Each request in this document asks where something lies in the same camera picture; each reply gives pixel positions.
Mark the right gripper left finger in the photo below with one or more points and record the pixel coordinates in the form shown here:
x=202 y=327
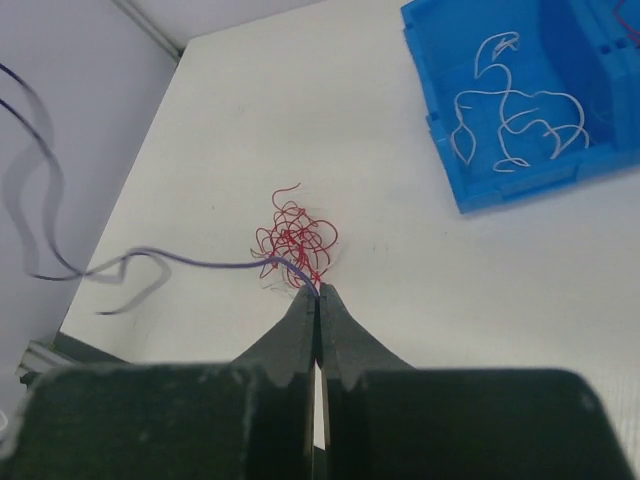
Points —
x=251 y=418

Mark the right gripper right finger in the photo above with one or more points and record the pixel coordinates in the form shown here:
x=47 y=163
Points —
x=385 y=419

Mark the blue divided plastic bin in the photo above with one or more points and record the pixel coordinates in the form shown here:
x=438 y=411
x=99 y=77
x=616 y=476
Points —
x=527 y=96

